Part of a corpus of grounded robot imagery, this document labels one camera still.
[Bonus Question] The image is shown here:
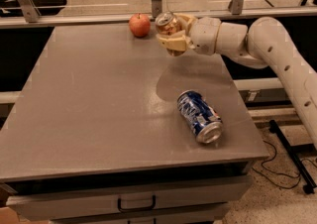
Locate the black stand leg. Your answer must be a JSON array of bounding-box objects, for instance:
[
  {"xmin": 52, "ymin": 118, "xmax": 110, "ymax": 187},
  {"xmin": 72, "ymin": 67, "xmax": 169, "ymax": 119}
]
[{"xmin": 269, "ymin": 120, "xmax": 317, "ymax": 194}]

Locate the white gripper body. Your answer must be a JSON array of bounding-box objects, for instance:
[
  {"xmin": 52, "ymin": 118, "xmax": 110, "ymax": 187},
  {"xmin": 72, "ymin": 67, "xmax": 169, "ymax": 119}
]
[{"xmin": 189, "ymin": 17, "xmax": 221, "ymax": 55}]

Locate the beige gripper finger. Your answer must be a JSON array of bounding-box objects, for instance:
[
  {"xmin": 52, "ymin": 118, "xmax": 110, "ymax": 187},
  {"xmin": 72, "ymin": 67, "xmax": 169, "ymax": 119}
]
[
  {"xmin": 157, "ymin": 31, "xmax": 194, "ymax": 56},
  {"xmin": 175, "ymin": 13, "xmax": 197, "ymax": 34}
]

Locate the black drawer handle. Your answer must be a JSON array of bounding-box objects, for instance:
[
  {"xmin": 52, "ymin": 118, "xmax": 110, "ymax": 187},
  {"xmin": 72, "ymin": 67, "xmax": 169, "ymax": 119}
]
[{"xmin": 117, "ymin": 195, "xmax": 157, "ymax": 213}]

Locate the black floor cable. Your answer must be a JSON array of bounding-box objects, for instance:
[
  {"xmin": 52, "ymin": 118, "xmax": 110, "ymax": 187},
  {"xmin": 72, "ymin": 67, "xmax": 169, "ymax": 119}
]
[{"xmin": 251, "ymin": 140, "xmax": 317, "ymax": 190}]

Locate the orange soda can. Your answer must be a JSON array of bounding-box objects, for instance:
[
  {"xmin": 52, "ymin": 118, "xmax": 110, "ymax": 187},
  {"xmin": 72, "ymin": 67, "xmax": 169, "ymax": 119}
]
[{"xmin": 155, "ymin": 12, "xmax": 181, "ymax": 36}]

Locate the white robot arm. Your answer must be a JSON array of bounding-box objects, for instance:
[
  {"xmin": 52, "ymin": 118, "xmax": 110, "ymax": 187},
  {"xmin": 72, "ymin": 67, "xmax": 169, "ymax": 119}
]
[{"xmin": 155, "ymin": 12, "xmax": 317, "ymax": 147}]

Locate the blue soda can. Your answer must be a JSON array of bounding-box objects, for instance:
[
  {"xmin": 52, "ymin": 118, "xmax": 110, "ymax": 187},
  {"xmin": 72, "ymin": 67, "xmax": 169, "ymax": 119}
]
[{"xmin": 177, "ymin": 90, "xmax": 223, "ymax": 144}]

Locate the red apple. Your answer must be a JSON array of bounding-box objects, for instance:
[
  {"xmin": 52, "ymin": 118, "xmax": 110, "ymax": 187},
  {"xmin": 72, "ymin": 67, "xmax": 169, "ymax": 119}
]
[{"xmin": 129, "ymin": 13, "xmax": 151, "ymax": 38}]

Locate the grey cabinet drawer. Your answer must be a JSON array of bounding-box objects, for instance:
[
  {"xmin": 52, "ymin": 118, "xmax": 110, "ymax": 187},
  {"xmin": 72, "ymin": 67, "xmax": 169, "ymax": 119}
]
[{"xmin": 7, "ymin": 175, "xmax": 252, "ymax": 221}]

